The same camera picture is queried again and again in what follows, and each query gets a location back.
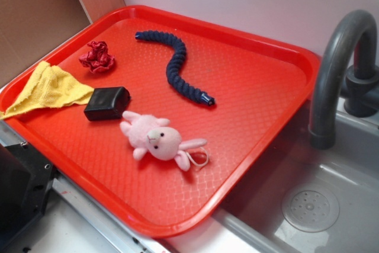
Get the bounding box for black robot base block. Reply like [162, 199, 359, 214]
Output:
[1, 144, 56, 252]

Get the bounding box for pink plush bunny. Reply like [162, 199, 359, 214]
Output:
[120, 111, 207, 171]

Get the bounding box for red plastic tray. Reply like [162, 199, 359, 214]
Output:
[7, 6, 319, 238]

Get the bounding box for black rectangular box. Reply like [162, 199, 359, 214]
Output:
[84, 87, 131, 121]

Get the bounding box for crumpled red paper ball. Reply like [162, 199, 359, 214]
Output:
[79, 41, 115, 74]

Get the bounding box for grey plastic sink basin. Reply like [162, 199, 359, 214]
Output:
[214, 104, 378, 252]

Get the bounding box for yellow cloth rag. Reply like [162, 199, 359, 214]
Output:
[1, 61, 94, 120]

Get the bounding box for grey toy faucet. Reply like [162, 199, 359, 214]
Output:
[309, 9, 378, 149]

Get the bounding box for brown cardboard panel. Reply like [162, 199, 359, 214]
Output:
[1, 0, 125, 86]

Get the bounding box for navy blue braided rope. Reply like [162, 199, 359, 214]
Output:
[134, 30, 217, 108]

